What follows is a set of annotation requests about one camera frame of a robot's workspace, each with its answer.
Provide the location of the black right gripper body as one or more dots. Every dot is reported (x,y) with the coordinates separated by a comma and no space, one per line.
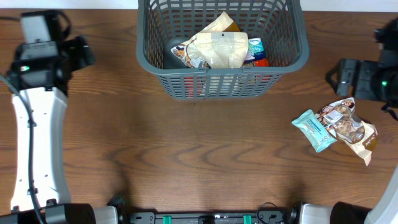
(368,86)

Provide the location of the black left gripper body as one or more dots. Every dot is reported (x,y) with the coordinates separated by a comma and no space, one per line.
(76,55)

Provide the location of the brown white snack bag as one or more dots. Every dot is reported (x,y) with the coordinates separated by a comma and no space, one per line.
(339,119)

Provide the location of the teal snack packet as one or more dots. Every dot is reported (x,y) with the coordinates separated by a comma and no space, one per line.
(314,131)

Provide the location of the Kleenex tissue multipack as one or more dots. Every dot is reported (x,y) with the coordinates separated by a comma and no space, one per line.
(255,50)

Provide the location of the cream brown snack bag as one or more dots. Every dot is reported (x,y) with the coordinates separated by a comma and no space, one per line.
(187,51)

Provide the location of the beige paper pouch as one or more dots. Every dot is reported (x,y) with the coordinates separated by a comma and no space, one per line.
(223,49)

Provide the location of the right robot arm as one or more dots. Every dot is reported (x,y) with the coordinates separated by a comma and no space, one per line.
(386,209)

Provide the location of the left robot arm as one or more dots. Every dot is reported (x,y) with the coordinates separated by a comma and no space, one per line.
(38,79)

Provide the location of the grey plastic basket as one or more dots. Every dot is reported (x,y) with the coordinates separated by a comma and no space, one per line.
(163,24)

